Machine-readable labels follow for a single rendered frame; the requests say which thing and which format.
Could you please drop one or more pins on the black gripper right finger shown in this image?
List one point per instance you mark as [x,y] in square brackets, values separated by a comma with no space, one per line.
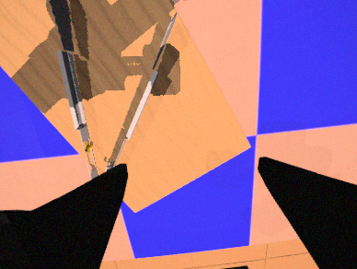
[322,211]

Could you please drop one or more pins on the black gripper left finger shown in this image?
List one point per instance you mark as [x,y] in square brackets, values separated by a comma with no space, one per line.
[71,231]

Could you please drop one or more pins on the orange wooden board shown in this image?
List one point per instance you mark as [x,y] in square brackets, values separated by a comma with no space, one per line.
[187,127]

